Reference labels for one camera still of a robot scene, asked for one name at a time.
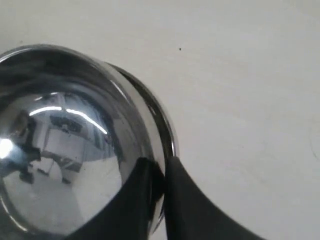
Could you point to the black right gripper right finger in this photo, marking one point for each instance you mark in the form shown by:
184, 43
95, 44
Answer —
190, 215

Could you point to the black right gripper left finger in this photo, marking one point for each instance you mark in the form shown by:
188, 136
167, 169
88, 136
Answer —
129, 215

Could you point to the smooth stainless steel bowl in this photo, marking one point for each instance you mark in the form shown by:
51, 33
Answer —
160, 115

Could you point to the ribbed stainless steel bowl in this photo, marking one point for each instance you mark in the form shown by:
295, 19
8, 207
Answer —
75, 134

